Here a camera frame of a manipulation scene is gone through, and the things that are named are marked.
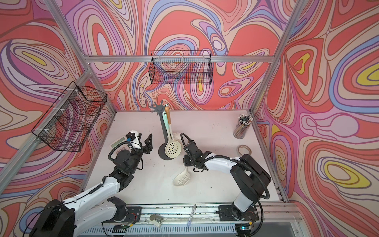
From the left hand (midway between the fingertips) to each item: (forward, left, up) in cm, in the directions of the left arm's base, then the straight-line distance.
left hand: (148, 135), depth 77 cm
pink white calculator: (+5, +21, -20) cm, 30 cm away
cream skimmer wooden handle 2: (+6, -13, -9) cm, 17 cm away
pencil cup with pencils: (+14, -56, -6) cm, 58 cm away
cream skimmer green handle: (-2, -13, -9) cm, 16 cm away
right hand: (-6, -21, -22) cm, 31 cm away
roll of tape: (+6, -60, -21) cm, 64 cm away
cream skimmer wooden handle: (-15, -18, -22) cm, 32 cm away
